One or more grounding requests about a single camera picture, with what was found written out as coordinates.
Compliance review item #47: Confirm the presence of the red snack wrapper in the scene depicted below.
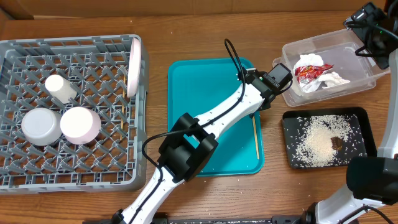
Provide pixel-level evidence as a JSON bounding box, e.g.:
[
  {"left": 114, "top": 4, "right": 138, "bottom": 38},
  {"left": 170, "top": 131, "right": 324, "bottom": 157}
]
[{"left": 295, "top": 63, "right": 333, "bottom": 85}]

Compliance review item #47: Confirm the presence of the brown food scrap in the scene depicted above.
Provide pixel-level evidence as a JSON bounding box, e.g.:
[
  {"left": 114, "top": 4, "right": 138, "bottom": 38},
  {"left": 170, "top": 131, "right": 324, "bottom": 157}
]
[{"left": 331, "top": 137, "right": 343, "bottom": 151}]

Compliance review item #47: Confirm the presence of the white rice pile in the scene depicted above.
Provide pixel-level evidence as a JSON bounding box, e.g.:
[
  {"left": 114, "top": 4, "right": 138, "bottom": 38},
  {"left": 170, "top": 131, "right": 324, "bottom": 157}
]
[{"left": 282, "top": 114, "right": 367, "bottom": 169}]

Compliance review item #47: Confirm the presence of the large white plate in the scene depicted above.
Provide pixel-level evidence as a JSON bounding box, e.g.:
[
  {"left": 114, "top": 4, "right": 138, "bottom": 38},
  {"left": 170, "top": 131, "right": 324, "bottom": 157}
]
[{"left": 127, "top": 38, "right": 141, "bottom": 98}]

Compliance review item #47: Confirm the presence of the small pink plate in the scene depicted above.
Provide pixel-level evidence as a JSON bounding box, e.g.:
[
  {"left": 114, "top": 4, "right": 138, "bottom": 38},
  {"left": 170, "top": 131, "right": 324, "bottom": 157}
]
[{"left": 60, "top": 106, "right": 101, "bottom": 145}]

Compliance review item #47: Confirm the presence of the white cup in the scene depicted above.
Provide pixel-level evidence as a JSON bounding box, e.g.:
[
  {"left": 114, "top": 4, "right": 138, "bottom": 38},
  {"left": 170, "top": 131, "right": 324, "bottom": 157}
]
[{"left": 45, "top": 75, "right": 77, "bottom": 104}]

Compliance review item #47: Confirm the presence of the grey-white bowl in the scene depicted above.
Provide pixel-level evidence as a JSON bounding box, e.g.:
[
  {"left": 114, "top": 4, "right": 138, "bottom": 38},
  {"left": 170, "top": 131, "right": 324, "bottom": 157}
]
[{"left": 21, "top": 108, "right": 62, "bottom": 146}]

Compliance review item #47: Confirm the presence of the white napkin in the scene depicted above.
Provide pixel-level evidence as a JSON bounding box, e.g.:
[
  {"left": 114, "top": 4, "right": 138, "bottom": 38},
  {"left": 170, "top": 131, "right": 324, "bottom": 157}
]
[
  {"left": 300, "top": 72, "right": 350, "bottom": 93},
  {"left": 293, "top": 54, "right": 324, "bottom": 71}
]

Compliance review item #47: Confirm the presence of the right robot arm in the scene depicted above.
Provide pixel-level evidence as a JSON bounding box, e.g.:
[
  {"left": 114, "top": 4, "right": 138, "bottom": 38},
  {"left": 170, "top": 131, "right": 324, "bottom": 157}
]
[{"left": 296, "top": 0, "right": 397, "bottom": 223}]

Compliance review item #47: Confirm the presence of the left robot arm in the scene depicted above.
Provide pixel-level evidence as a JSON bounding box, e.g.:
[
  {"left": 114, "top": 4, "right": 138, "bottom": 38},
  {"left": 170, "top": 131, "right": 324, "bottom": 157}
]
[{"left": 111, "top": 62, "right": 293, "bottom": 223}]

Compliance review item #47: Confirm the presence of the clear plastic waste bin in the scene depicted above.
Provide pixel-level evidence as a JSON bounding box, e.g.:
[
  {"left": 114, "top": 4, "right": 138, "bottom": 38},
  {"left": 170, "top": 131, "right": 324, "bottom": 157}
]
[{"left": 272, "top": 29, "right": 390, "bottom": 107}]

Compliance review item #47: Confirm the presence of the grey dishwasher rack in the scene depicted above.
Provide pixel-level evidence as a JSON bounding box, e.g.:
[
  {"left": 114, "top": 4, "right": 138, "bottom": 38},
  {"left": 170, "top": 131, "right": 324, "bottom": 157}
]
[{"left": 1, "top": 34, "right": 149, "bottom": 194}]

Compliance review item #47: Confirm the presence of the black rectangular tray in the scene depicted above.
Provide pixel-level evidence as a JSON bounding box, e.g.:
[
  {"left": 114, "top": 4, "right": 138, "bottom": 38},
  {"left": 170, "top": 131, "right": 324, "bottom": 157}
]
[{"left": 282, "top": 107, "right": 377, "bottom": 157}]

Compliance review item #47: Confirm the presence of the teal serving tray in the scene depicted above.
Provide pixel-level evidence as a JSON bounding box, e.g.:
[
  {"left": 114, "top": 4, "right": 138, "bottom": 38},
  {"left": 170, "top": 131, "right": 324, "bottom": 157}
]
[{"left": 167, "top": 58, "right": 264, "bottom": 177}]

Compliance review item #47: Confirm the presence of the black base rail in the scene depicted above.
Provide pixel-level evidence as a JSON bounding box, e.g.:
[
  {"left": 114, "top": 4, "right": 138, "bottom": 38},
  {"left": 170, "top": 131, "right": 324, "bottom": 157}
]
[{"left": 82, "top": 214, "right": 312, "bottom": 224}]

